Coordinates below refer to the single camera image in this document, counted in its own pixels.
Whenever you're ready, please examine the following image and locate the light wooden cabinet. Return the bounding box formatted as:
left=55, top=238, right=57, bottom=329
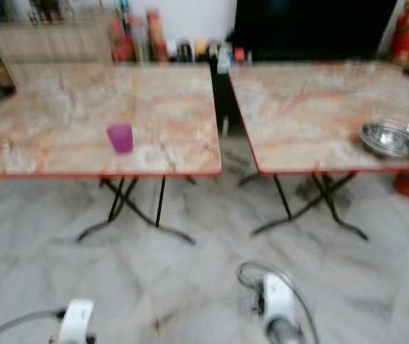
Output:
left=0, top=21, right=114, bottom=70

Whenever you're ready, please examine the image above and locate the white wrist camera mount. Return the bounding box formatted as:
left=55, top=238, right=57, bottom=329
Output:
left=261, top=272, right=297, bottom=324
left=58, top=299, right=95, bottom=344

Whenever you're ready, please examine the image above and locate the purple plastic cup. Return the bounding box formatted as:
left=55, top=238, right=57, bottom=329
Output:
left=106, top=123, right=135, bottom=156

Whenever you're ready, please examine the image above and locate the tall red lid jar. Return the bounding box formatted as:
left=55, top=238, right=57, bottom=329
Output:
left=109, top=17, right=133, bottom=64

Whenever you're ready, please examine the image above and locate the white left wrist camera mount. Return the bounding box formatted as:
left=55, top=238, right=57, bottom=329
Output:
left=58, top=299, right=95, bottom=344

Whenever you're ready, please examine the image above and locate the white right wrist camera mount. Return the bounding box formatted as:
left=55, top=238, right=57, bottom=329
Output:
left=261, top=272, right=297, bottom=324

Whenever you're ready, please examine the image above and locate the orange snack jar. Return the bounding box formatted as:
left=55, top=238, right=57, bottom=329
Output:
left=145, top=8, right=168, bottom=62

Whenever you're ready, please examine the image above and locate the black television screen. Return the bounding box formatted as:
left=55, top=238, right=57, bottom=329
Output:
left=232, top=0, right=400, bottom=62

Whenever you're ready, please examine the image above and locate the stainless steel bowl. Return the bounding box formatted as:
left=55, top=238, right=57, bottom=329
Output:
left=359, top=120, right=409, bottom=160

